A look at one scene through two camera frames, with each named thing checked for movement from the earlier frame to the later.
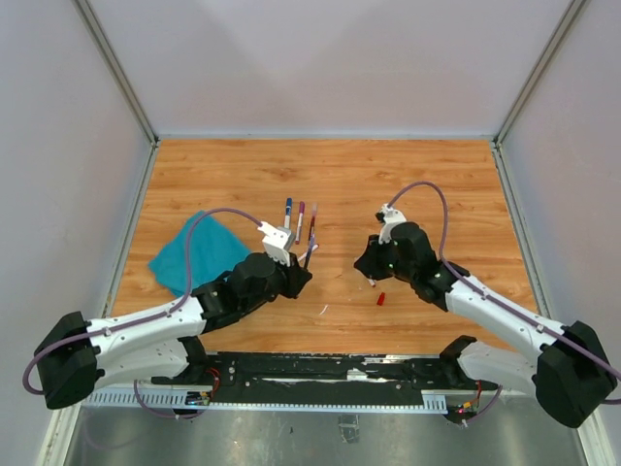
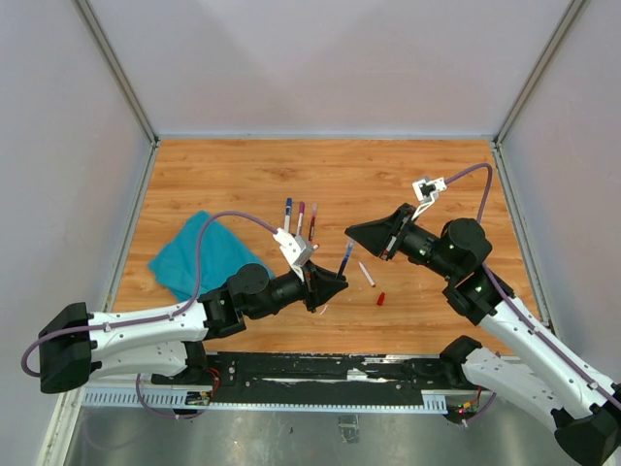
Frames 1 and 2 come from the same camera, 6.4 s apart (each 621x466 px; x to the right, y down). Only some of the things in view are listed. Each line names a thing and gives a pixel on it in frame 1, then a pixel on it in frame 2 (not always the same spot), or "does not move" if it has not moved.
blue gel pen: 308,258 to 349,246
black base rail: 321,378 does not move
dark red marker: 311,230 does not move
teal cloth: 212,251 does not move
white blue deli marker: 288,211 does not move
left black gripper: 296,276 to 319,284
